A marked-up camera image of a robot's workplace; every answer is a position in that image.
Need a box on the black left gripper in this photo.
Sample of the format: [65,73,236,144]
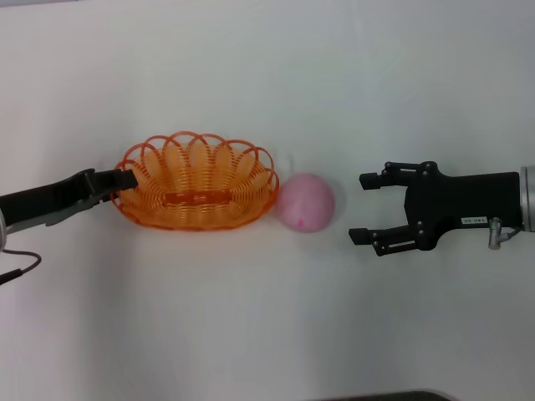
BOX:
[0,168,140,227]

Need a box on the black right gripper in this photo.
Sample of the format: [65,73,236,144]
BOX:
[349,160,522,258]

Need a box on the pink peach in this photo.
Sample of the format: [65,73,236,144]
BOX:
[275,171,337,234]

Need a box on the orange plastic woven basket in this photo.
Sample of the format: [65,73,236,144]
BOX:
[109,129,280,230]

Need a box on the dark robot torso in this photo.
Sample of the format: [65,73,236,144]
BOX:
[329,390,452,401]

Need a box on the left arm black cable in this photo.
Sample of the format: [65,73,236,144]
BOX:
[0,249,43,287]

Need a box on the right arm cable with connector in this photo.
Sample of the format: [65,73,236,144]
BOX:
[487,216,524,251]

